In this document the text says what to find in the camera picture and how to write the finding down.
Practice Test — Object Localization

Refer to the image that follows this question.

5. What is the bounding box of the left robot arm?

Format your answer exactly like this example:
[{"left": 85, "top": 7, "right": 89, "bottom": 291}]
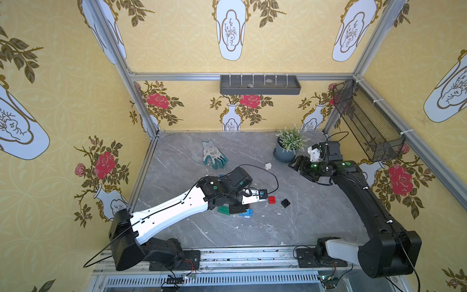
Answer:
[{"left": 109, "top": 167, "right": 252, "bottom": 271}]

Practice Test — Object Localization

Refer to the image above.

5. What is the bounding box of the light blue 2x4 brick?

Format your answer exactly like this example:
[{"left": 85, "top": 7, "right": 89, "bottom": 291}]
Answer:
[{"left": 239, "top": 209, "right": 253, "bottom": 218}]

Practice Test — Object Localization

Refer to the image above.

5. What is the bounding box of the black wire mesh basket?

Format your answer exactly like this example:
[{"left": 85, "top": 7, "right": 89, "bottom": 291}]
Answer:
[{"left": 332, "top": 80, "right": 405, "bottom": 162}]

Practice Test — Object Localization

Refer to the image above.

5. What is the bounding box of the potted plant grey pot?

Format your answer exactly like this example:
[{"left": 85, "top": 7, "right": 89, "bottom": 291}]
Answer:
[{"left": 274, "top": 127, "right": 309, "bottom": 163}]

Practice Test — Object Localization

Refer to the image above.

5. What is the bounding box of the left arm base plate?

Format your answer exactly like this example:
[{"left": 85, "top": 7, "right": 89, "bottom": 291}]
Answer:
[{"left": 149, "top": 249, "right": 201, "bottom": 272}]

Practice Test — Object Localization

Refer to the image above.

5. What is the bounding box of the green 2x4 brick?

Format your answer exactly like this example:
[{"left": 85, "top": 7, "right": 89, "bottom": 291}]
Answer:
[{"left": 217, "top": 206, "right": 230, "bottom": 215}]

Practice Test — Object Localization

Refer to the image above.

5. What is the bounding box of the aluminium front rail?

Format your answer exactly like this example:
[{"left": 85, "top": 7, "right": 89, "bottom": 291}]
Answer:
[{"left": 86, "top": 246, "right": 412, "bottom": 292}]

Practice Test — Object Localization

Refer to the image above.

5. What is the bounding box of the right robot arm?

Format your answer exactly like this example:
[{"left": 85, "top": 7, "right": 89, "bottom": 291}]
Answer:
[{"left": 288, "top": 141, "right": 422, "bottom": 278}]

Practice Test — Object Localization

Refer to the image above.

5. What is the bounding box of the black 2x2 brick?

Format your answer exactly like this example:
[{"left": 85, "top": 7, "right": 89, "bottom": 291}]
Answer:
[{"left": 281, "top": 199, "right": 291, "bottom": 208}]

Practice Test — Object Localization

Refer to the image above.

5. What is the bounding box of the grey wall shelf tray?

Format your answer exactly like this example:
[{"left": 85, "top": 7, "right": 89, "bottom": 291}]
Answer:
[{"left": 220, "top": 74, "right": 302, "bottom": 96}]

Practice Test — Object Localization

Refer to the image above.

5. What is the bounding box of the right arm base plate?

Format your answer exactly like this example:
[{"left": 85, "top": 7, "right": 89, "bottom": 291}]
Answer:
[{"left": 293, "top": 246, "right": 348, "bottom": 268}]

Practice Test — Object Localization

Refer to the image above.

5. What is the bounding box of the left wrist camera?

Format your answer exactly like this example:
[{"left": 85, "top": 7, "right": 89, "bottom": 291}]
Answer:
[{"left": 242, "top": 189, "right": 268, "bottom": 205}]

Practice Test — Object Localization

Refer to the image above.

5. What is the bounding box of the green white work glove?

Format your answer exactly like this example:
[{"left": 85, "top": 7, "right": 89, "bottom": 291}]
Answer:
[{"left": 202, "top": 140, "right": 228, "bottom": 169}]

